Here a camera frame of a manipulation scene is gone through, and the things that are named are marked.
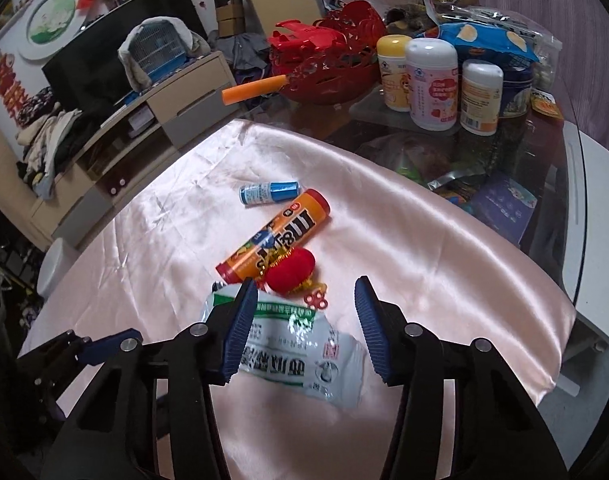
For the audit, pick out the round green wall picture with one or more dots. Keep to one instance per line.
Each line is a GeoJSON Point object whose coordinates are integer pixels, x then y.
{"type": "Point", "coordinates": [48, 26]}

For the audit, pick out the clear plastic container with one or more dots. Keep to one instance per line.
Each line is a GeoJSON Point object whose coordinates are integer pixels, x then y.
{"type": "Point", "coordinates": [547, 48]}

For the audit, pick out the red plush lantern ornament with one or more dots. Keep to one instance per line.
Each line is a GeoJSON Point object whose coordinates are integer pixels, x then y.
{"type": "Point", "coordinates": [294, 273]}

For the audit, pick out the beige TV cabinet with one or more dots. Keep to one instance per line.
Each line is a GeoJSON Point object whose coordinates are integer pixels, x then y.
{"type": "Point", "coordinates": [133, 147]}

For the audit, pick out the white green medicine pouch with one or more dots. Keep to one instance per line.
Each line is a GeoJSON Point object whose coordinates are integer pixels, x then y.
{"type": "Point", "coordinates": [298, 348]}

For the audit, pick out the pile of clothes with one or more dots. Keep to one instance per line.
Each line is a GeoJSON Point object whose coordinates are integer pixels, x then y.
{"type": "Point", "coordinates": [44, 130]}

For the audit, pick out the red plastic basket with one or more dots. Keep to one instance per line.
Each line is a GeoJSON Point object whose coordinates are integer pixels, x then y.
{"type": "Point", "coordinates": [332, 61]}

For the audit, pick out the blue chip bag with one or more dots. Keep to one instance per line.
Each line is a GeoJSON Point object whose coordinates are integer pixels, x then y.
{"type": "Point", "coordinates": [487, 42]}

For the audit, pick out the orange-label white canister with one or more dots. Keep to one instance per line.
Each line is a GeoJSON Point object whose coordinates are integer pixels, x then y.
{"type": "Point", "coordinates": [481, 94]}

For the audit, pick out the blue cookie tin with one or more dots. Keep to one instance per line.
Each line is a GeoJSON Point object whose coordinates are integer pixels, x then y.
{"type": "Point", "coordinates": [517, 85]}

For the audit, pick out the small blue bottle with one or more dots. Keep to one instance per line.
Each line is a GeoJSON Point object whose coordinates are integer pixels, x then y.
{"type": "Point", "coordinates": [268, 193]}

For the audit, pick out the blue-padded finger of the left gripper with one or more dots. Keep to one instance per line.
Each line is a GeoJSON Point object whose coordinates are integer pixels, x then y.
{"type": "Point", "coordinates": [109, 349]}

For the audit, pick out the pink satin cloth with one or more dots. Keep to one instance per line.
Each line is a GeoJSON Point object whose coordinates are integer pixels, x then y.
{"type": "Point", "coordinates": [153, 266]}

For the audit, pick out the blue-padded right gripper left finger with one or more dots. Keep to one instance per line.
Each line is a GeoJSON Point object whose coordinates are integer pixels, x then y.
{"type": "Point", "coordinates": [228, 330]}

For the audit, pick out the blue bird cage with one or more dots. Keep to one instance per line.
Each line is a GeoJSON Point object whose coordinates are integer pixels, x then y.
{"type": "Point", "coordinates": [156, 47]}

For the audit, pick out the orange-handled tool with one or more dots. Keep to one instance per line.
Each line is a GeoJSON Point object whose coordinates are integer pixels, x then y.
{"type": "Point", "coordinates": [251, 90]}

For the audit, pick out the white folding lap desk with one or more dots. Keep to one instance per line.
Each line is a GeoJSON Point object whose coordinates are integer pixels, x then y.
{"type": "Point", "coordinates": [585, 270]}

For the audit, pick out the orange candy tube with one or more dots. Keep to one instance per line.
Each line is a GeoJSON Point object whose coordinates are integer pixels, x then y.
{"type": "Point", "coordinates": [293, 226]}

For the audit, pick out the yellow-lid canister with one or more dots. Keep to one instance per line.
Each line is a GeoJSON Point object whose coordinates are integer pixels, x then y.
{"type": "Point", "coordinates": [394, 73]}

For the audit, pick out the pink-label white canister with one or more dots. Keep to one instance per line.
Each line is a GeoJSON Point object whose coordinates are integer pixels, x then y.
{"type": "Point", "coordinates": [433, 72]}

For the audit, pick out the blue booklet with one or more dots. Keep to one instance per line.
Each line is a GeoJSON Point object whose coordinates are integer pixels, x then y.
{"type": "Point", "coordinates": [505, 206]}

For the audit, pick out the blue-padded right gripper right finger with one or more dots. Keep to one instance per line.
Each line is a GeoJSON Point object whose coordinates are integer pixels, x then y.
{"type": "Point", "coordinates": [383, 327]}

